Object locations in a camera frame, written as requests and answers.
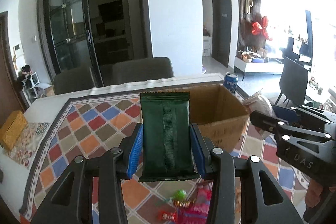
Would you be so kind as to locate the floral patterned mat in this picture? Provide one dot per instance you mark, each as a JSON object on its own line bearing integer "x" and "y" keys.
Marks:
{"x": 27, "y": 144}

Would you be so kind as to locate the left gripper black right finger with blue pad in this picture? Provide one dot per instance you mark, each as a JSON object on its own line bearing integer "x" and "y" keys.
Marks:
{"x": 247, "y": 181}

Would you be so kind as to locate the yellow woven tissue box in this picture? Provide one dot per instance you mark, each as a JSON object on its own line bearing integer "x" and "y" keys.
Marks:
{"x": 12, "y": 129}

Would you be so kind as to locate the small red candy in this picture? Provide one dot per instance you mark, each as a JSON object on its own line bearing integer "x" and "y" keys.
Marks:
{"x": 168, "y": 216}

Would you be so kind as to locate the pink red snack packet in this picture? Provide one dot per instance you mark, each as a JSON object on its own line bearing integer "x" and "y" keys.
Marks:
{"x": 197, "y": 212}

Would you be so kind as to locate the dark chair in living room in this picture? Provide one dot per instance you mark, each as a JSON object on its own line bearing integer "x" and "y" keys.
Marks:
{"x": 293, "y": 82}

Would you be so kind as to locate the grey dining chair left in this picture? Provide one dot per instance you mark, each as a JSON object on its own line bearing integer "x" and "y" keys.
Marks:
{"x": 74, "y": 80}

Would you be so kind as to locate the dark hallway door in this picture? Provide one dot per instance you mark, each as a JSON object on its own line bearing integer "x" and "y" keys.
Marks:
{"x": 222, "y": 23}

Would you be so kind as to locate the colourful diamond pattern tablecloth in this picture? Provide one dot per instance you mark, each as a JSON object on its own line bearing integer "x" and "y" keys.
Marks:
{"x": 91, "y": 126}

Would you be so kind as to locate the grey dining chair right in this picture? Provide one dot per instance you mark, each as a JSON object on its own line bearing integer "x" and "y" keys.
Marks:
{"x": 138, "y": 70}

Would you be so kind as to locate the white snack bag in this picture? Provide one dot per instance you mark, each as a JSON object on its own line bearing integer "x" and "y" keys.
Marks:
{"x": 258, "y": 102}

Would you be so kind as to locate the green lollipop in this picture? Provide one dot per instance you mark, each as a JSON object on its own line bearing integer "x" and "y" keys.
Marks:
{"x": 177, "y": 199}

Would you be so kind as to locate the dark green snack packet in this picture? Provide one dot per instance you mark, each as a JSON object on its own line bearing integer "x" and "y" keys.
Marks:
{"x": 167, "y": 152}

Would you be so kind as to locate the brown cardboard box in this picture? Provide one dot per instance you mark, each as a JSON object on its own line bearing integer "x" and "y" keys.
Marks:
{"x": 219, "y": 115}

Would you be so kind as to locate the white low TV cabinet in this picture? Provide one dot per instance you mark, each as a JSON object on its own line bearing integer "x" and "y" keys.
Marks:
{"x": 257, "y": 68}

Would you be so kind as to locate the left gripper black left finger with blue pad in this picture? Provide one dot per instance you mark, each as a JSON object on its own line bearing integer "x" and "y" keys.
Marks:
{"x": 70, "y": 198}

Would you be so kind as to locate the white small shelf rack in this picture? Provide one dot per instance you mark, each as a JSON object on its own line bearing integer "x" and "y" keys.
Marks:
{"x": 30, "y": 88}

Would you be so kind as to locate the black glass sliding door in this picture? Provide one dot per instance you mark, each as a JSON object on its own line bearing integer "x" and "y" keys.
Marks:
{"x": 66, "y": 37}

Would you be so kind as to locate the blue Pepsi can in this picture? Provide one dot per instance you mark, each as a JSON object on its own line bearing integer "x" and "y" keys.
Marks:
{"x": 230, "y": 82}

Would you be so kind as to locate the red bow decoration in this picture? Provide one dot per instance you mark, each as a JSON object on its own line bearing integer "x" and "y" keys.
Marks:
{"x": 261, "y": 28}

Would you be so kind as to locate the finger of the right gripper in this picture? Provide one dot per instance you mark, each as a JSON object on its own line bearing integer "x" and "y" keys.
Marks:
{"x": 280, "y": 127}
{"x": 307, "y": 117}

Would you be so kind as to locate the grey dining chair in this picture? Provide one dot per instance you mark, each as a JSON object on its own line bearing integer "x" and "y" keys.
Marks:
{"x": 74, "y": 80}
{"x": 138, "y": 70}

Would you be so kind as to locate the person's right hand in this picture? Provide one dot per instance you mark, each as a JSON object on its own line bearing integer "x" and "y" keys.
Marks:
{"x": 313, "y": 194}

